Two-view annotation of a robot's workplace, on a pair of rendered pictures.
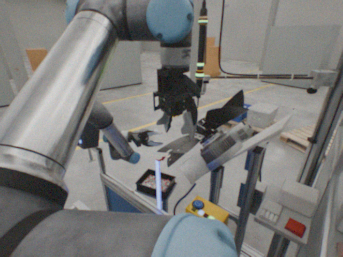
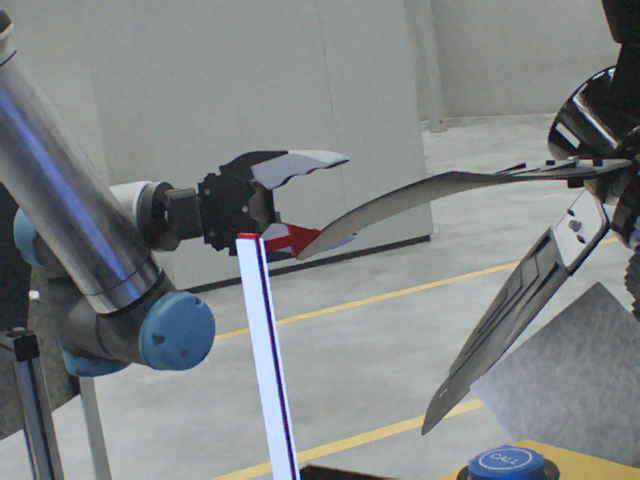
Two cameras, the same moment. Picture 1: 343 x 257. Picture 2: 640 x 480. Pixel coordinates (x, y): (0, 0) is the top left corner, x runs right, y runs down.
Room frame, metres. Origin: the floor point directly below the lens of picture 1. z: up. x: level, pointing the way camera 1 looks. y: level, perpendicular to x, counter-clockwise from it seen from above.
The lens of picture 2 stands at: (0.11, -0.18, 1.29)
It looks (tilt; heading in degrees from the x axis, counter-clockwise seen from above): 9 degrees down; 17
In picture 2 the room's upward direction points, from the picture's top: 8 degrees counter-clockwise
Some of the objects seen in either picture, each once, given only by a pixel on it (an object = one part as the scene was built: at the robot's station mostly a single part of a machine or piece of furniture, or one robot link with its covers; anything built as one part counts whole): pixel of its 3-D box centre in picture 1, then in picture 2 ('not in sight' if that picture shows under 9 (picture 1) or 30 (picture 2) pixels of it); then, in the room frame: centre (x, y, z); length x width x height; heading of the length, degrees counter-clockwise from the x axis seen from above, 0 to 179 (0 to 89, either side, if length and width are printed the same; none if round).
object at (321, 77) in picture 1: (323, 78); not in sight; (1.03, -0.77, 1.54); 0.10 x 0.07 x 0.09; 86
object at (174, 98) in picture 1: (173, 90); not in sight; (0.51, 0.00, 1.62); 0.09 x 0.08 x 0.12; 141
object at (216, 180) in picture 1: (211, 214); not in sight; (1.11, -0.31, 0.46); 0.09 x 0.05 x 0.91; 141
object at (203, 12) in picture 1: (201, 54); not in sight; (1.07, -0.14, 1.65); 0.04 x 0.04 x 0.46
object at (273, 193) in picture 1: (285, 209); not in sight; (0.82, -0.64, 0.85); 0.36 x 0.24 x 0.03; 141
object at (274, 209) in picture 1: (271, 211); not in sight; (0.78, -0.54, 0.87); 0.15 x 0.09 x 0.02; 141
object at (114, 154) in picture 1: (117, 151); (100, 321); (1.06, 0.35, 1.08); 0.11 x 0.08 x 0.11; 58
